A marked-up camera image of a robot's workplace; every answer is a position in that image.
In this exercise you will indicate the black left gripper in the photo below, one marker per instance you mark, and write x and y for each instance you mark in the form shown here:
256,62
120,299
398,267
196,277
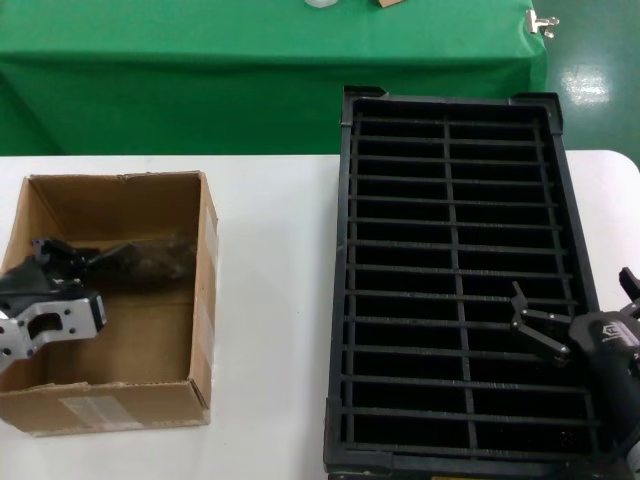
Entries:
25,280

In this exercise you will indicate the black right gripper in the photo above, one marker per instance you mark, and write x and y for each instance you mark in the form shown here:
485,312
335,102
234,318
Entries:
610,360

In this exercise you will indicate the dark translucent antistatic bag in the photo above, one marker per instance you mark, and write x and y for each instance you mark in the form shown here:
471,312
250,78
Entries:
150,265

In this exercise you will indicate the brown open cardboard box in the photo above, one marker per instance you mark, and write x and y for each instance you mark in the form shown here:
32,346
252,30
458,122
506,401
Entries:
125,200

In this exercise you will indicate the black slotted container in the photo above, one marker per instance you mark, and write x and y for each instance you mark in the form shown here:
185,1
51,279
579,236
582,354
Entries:
400,235

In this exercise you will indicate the flat brown cardboard box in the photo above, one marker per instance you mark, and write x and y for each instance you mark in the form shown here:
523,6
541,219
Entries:
387,3

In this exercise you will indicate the green tablecloth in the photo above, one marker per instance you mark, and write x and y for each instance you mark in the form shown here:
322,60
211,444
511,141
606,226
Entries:
200,75

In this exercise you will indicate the silver metal binder clip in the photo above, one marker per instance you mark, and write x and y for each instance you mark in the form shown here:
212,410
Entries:
534,22

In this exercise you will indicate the white tape roll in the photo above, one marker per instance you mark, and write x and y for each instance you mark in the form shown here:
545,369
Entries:
322,2

